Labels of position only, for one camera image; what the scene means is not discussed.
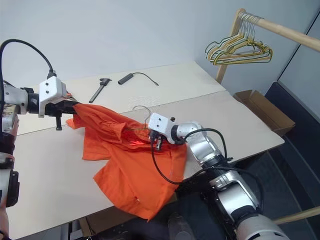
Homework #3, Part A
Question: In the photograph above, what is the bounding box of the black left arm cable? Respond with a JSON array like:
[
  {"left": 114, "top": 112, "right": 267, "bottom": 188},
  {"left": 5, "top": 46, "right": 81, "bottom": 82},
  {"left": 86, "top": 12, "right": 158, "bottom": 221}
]
[{"left": 0, "top": 38, "right": 58, "bottom": 81}]

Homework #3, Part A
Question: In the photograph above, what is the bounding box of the black usb adapter with cable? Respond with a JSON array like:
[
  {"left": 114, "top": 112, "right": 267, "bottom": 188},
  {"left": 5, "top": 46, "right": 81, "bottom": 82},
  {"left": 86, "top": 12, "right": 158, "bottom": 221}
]
[{"left": 117, "top": 72, "right": 160, "bottom": 88}]

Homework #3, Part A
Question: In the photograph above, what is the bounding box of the gold wire hanger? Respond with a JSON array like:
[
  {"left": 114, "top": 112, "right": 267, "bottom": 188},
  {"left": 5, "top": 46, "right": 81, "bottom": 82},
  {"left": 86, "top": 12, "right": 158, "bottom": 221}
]
[{"left": 212, "top": 12, "right": 270, "bottom": 61}]

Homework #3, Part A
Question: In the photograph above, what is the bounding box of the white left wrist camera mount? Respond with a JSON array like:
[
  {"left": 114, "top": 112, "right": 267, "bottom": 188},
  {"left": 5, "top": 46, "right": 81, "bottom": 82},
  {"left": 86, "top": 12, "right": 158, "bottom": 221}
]
[{"left": 38, "top": 76, "right": 68, "bottom": 119}]

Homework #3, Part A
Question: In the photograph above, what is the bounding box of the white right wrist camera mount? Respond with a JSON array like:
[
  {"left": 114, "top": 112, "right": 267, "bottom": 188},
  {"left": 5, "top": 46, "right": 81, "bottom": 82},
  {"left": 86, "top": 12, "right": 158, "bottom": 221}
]
[{"left": 147, "top": 112, "right": 174, "bottom": 141}]

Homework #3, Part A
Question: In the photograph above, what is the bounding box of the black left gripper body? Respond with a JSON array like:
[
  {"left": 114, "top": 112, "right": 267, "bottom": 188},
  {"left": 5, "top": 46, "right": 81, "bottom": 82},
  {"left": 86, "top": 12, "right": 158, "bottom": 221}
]
[{"left": 44, "top": 98, "right": 77, "bottom": 131}]

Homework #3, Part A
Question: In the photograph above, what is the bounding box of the metal table leg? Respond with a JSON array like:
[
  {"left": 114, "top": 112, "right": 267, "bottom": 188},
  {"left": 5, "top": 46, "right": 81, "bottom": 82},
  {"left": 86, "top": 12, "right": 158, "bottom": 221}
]
[{"left": 67, "top": 220, "right": 84, "bottom": 240}]

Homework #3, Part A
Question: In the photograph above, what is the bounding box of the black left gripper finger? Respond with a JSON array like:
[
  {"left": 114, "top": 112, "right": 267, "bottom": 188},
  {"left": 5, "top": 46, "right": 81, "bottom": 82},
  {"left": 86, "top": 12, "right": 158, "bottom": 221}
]
[{"left": 65, "top": 92, "right": 80, "bottom": 105}]

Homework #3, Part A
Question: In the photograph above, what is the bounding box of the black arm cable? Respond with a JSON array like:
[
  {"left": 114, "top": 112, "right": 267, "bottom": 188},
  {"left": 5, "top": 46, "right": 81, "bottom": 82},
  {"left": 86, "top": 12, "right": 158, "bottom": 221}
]
[
  {"left": 150, "top": 127, "right": 264, "bottom": 211},
  {"left": 0, "top": 38, "right": 58, "bottom": 81}
]

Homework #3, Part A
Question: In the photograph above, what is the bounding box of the open flat cardboard box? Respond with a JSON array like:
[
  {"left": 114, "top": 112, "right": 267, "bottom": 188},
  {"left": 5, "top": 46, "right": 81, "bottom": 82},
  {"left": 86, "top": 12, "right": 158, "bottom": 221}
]
[{"left": 232, "top": 89, "right": 296, "bottom": 137}]

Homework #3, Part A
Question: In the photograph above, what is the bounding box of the dark green wire hanger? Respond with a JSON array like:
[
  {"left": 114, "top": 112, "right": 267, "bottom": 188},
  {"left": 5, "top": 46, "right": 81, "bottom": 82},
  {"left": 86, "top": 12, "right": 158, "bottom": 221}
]
[{"left": 204, "top": 14, "right": 266, "bottom": 63}]

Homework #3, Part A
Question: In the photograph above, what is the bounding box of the bunch of hangers on rack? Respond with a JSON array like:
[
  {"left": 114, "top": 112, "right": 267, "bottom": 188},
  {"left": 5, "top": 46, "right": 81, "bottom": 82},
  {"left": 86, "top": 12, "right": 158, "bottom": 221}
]
[{"left": 211, "top": 13, "right": 274, "bottom": 67}]

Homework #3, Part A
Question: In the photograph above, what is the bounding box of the dark rounded shape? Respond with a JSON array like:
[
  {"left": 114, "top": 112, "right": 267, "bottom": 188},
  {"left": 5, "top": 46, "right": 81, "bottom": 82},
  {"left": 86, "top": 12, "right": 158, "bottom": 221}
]
[{"left": 167, "top": 211, "right": 199, "bottom": 240}]

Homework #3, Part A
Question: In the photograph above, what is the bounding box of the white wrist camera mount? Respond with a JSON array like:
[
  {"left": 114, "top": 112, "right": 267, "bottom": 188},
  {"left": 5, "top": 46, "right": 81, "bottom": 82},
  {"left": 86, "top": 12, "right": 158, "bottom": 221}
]
[
  {"left": 38, "top": 76, "right": 68, "bottom": 119},
  {"left": 147, "top": 112, "right": 174, "bottom": 141}
]

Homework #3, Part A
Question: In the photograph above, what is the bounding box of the yellow wire hanger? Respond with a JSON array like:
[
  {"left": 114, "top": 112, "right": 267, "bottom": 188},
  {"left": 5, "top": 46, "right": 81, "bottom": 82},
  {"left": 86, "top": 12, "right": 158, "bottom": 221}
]
[{"left": 208, "top": 14, "right": 272, "bottom": 65}]

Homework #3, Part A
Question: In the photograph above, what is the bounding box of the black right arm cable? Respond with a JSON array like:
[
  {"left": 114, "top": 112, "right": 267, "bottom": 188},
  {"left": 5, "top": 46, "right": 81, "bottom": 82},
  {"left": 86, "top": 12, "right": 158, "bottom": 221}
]
[{"left": 150, "top": 127, "right": 264, "bottom": 211}]

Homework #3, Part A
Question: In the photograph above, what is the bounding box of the orange shirt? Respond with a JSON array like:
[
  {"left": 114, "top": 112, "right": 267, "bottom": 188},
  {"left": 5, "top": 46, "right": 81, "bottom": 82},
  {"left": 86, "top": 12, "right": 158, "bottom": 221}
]
[{"left": 65, "top": 103, "right": 188, "bottom": 223}]

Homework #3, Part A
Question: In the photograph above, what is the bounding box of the wire clothes hanger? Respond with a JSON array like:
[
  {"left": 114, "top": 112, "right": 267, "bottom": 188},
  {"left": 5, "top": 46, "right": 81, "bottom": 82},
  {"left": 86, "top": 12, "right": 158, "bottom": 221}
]
[{"left": 124, "top": 105, "right": 152, "bottom": 133}]

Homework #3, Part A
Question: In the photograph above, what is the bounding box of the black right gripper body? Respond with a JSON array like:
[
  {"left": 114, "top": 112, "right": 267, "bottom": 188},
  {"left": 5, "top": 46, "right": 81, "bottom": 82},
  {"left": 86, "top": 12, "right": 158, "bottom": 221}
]
[{"left": 148, "top": 129, "right": 165, "bottom": 153}]

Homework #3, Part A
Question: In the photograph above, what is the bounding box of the wooden floor bar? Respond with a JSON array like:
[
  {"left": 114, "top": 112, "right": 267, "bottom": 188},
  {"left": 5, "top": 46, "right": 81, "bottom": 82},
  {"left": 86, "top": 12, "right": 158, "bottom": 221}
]
[{"left": 271, "top": 206, "right": 320, "bottom": 225}]

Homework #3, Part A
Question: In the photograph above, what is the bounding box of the wooden clothes rack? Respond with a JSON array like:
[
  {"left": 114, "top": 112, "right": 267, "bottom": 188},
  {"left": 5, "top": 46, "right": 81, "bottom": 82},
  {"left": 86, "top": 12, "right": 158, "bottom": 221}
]
[{"left": 215, "top": 7, "right": 320, "bottom": 85}]

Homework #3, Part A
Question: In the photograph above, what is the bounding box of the black caliper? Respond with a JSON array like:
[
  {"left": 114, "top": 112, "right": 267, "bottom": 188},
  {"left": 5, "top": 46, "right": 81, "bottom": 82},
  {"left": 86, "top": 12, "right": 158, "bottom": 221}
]
[{"left": 88, "top": 78, "right": 108, "bottom": 104}]

